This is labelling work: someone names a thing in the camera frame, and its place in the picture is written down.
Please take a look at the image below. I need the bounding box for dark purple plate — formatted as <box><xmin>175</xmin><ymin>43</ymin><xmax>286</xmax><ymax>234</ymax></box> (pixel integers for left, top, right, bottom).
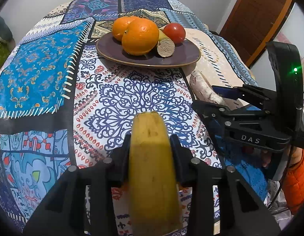
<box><xmin>96</xmin><ymin>32</ymin><xmax>201</xmax><ymax>68</ymax></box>

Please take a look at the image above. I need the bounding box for pale peeled fruit piece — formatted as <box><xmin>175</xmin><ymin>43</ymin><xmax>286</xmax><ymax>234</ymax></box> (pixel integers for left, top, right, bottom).
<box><xmin>189</xmin><ymin>70</ymin><xmax>227</xmax><ymax>105</ymax></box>

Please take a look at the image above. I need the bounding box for person's hand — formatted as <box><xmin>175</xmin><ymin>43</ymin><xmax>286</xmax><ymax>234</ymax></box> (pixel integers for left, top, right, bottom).
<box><xmin>261</xmin><ymin>146</ymin><xmax>303</xmax><ymax>167</ymax></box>

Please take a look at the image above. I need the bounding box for grey plush pillow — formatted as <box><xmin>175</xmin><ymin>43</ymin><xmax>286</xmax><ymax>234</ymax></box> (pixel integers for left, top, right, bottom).
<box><xmin>0</xmin><ymin>17</ymin><xmax>13</xmax><ymax>43</ymax></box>

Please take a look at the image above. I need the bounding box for patchwork patterned tablecloth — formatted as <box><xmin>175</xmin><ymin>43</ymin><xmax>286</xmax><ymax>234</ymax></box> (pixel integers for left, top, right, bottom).
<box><xmin>0</xmin><ymin>0</ymin><xmax>256</xmax><ymax>234</ymax></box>

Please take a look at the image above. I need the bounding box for large orange front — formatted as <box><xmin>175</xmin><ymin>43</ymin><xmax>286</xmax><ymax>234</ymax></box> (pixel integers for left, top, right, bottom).
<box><xmin>121</xmin><ymin>18</ymin><xmax>159</xmax><ymax>56</ymax></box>

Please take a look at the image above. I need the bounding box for white heart-decorated wardrobe door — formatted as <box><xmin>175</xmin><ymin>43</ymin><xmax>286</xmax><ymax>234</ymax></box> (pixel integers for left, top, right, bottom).
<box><xmin>251</xmin><ymin>3</ymin><xmax>304</xmax><ymax>90</ymax></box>

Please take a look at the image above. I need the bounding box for brown wooden door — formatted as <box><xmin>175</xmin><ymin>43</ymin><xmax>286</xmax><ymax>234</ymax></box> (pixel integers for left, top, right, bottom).
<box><xmin>220</xmin><ymin>0</ymin><xmax>294</xmax><ymax>67</ymax></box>

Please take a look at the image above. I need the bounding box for green storage box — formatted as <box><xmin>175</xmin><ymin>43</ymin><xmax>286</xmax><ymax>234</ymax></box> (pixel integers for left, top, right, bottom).
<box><xmin>0</xmin><ymin>40</ymin><xmax>11</xmax><ymax>74</ymax></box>

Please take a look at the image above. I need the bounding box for orange sleeve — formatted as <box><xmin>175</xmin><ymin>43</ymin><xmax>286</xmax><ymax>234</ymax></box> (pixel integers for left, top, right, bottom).
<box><xmin>282</xmin><ymin>147</ymin><xmax>304</xmax><ymax>215</ymax></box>

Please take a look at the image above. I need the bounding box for red tomato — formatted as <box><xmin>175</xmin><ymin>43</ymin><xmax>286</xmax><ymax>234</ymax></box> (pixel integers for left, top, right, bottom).
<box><xmin>163</xmin><ymin>23</ymin><xmax>186</xmax><ymax>44</ymax></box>

